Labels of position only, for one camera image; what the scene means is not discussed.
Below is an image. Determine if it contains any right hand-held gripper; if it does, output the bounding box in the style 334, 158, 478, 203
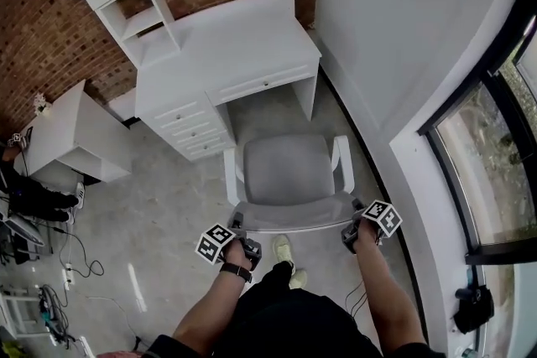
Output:
341, 199, 403, 255

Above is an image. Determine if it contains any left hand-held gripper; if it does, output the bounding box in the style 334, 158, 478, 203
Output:
195, 211, 263, 272

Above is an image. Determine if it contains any white grey-seated chair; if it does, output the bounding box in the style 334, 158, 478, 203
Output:
223, 133, 367, 234

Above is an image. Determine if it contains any person's left forearm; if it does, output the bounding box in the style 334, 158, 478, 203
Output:
171, 272, 249, 351

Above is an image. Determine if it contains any person's right forearm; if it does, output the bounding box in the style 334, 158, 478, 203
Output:
355, 245, 423, 354

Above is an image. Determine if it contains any person's right hand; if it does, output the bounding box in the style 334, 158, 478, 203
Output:
354, 221, 385, 252

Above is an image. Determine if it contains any person's left hand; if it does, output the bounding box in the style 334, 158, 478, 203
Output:
221, 241, 253, 272

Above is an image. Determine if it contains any black wristwatch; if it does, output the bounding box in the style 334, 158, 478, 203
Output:
218, 262, 254, 284

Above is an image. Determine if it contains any person's left shoe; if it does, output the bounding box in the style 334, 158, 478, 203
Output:
272, 234, 295, 265

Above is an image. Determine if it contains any person's right shoe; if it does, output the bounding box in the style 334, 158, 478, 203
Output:
289, 268, 309, 288

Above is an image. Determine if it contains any person's black clothing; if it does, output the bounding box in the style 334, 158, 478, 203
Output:
144, 259, 446, 358

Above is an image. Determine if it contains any black framed window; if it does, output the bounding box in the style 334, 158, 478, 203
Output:
417, 12, 537, 266

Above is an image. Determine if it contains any black bag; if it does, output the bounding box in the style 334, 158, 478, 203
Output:
453, 284, 496, 335

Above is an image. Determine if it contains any black router box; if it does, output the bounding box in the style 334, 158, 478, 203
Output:
73, 167, 102, 186

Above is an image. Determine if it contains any white desk with hutch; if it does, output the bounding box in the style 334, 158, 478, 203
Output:
44, 0, 323, 163

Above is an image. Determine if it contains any white side cabinet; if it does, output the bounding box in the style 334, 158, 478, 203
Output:
13, 80, 134, 184

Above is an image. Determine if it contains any grey metal stand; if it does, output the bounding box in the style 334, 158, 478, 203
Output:
0, 216, 46, 249

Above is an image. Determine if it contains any small potted flower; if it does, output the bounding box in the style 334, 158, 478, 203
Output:
33, 92, 52, 117

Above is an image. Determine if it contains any white stool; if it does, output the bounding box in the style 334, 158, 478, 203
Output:
0, 284, 52, 341

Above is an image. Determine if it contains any yellow green object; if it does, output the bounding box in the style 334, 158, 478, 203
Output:
0, 341, 27, 358

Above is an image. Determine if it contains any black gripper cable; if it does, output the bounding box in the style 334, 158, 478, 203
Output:
344, 279, 371, 316

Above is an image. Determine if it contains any long white floor cable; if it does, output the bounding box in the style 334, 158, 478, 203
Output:
86, 294, 140, 341

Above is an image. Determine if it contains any black looped floor cable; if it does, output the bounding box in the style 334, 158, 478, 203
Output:
49, 225, 106, 278

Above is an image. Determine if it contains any white low wall panel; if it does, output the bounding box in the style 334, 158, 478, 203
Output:
104, 90, 140, 127

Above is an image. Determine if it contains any tangle of cables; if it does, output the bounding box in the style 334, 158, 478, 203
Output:
37, 283, 71, 340

